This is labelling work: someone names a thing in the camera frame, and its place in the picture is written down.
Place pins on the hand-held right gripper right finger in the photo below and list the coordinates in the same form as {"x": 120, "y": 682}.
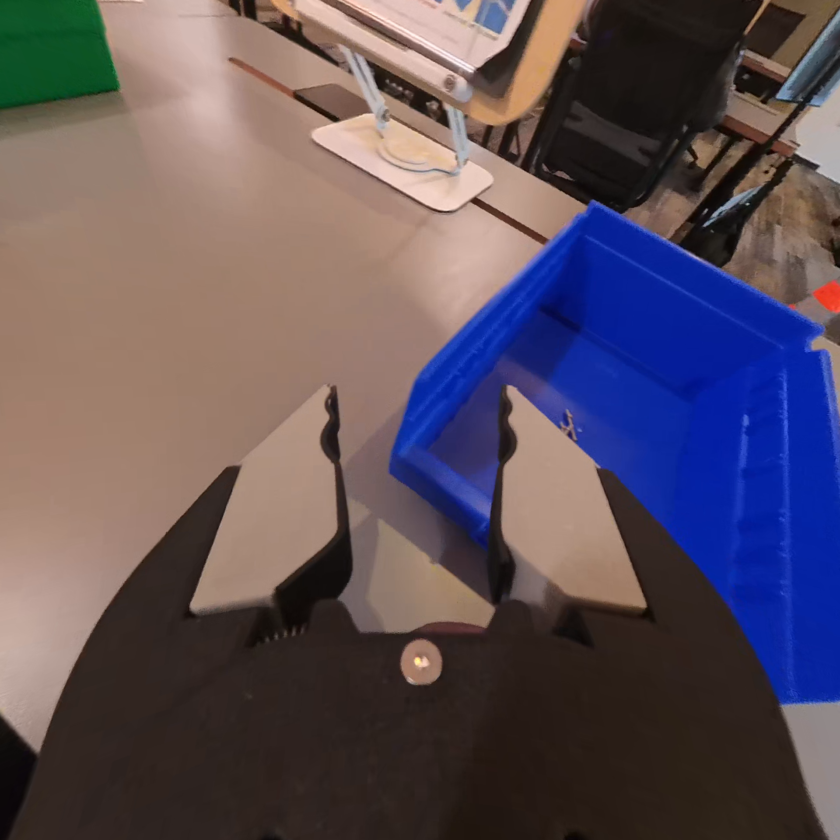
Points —
{"x": 564, "y": 525}

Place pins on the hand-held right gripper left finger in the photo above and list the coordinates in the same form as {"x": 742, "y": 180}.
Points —
{"x": 275, "y": 525}

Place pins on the metal fasteners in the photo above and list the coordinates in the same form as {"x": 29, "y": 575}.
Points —
{"x": 569, "y": 425}

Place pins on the blue plastic bin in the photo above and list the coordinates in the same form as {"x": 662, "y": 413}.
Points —
{"x": 623, "y": 367}

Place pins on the green plastic bin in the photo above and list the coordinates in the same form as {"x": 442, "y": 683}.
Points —
{"x": 52, "y": 46}

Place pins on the grey desk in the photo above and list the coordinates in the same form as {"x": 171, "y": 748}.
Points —
{"x": 197, "y": 262}

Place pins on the black desk hatch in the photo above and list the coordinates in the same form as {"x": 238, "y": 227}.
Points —
{"x": 328, "y": 100}

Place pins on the person's black clothed torso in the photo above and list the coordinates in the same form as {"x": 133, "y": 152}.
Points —
{"x": 13, "y": 768}

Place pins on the white document stand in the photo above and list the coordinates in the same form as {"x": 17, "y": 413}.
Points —
{"x": 348, "y": 138}

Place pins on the black office chair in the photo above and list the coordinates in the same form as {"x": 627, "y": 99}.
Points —
{"x": 623, "y": 98}

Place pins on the printed instruction sheet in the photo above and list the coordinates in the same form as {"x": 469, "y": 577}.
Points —
{"x": 426, "y": 16}

